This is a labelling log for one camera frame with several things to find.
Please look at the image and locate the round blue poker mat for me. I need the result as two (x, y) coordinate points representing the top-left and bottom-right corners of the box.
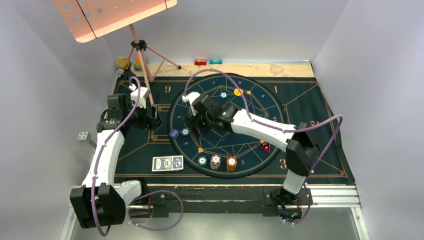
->
(170, 74), (289, 179)

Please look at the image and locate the dark green rectangular poker mat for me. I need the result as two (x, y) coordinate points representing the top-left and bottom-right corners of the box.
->
(113, 76), (356, 186)

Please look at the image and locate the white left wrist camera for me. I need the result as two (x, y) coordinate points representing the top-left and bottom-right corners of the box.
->
(129, 84), (151, 109)

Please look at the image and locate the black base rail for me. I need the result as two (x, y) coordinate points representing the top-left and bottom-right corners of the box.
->
(129, 184), (312, 219)

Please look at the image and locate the green blue chip stack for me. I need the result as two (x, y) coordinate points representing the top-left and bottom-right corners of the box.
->
(197, 156), (208, 167)

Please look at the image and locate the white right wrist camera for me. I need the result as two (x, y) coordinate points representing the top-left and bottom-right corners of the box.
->
(181, 91), (200, 116)

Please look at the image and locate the grey lego block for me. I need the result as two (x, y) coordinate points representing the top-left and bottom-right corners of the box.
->
(77, 131), (91, 142)

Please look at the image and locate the purple small blind button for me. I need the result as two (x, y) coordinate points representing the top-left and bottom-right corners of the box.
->
(168, 128), (180, 139)

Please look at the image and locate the teal toy block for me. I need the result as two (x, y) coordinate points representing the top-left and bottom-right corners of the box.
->
(209, 59), (223, 65)

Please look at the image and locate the brass round knob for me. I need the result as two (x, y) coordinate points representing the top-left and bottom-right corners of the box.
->
(115, 56), (131, 70)

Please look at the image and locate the blue playing card deck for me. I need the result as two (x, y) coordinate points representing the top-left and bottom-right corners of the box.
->
(152, 155), (184, 172)

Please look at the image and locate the colourful stacking toy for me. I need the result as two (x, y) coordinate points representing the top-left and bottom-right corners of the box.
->
(134, 55), (143, 71)

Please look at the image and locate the pink music stand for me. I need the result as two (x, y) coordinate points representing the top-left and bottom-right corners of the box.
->
(52, 0), (181, 88)

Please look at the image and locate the yellow big blind button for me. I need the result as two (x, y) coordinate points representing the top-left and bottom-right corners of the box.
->
(233, 88), (244, 97)

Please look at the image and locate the red toy block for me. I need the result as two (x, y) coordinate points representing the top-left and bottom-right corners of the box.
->
(194, 59), (208, 66)

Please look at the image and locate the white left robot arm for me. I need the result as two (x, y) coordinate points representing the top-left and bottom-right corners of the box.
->
(69, 90), (162, 229)

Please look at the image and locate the green blue poker chip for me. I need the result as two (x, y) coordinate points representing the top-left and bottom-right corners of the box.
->
(219, 92), (228, 99)
(181, 128), (190, 136)

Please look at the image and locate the red triangular dealer button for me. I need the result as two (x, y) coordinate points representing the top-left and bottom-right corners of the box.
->
(258, 141), (271, 154)

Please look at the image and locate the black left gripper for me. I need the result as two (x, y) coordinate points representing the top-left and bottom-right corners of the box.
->
(123, 99), (162, 131)

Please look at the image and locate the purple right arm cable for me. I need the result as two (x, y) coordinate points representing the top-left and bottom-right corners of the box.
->
(182, 68), (344, 226)

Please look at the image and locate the orange chip stack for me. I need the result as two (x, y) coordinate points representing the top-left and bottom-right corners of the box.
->
(226, 157), (237, 172)

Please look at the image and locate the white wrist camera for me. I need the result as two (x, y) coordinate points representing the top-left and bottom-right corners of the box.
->
(129, 84), (151, 109)
(181, 91), (200, 116)

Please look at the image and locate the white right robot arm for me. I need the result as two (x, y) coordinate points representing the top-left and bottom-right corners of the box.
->
(181, 92), (321, 207)

